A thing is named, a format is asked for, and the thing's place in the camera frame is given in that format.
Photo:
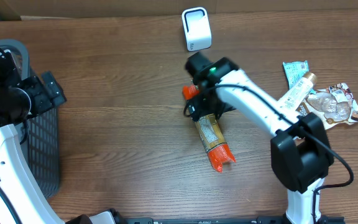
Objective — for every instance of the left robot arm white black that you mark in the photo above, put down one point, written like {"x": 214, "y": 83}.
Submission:
{"x": 21, "y": 199}

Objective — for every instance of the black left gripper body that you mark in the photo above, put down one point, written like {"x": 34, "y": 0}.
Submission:
{"x": 40, "y": 99}

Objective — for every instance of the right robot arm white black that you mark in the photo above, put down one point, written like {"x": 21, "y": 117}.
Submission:
{"x": 299, "y": 147}

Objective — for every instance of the teal wipes packet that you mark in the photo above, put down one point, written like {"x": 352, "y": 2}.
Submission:
{"x": 294, "y": 71}

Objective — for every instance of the brown white granola pouch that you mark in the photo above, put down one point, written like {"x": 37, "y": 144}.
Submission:
{"x": 333, "y": 105}

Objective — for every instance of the black rail at table edge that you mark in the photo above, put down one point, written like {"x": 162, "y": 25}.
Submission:
{"x": 118, "y": 218}

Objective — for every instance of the orange spaghetti package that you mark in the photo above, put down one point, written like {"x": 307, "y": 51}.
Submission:
{"x": 214, "y": 143}

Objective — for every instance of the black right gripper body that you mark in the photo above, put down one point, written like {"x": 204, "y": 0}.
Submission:
{"x": 211, "y": 104}

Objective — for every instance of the white barcode scanner stand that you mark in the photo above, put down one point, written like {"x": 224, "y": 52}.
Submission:
{"x": 196, "y": 29}

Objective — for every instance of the white tube with gold cap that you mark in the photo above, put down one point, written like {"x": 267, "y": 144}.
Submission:
{"x": 298, "y": 92}

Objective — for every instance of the grey plastic shopping basket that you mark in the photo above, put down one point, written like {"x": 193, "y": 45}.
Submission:
{"x": 41, "y": 147}

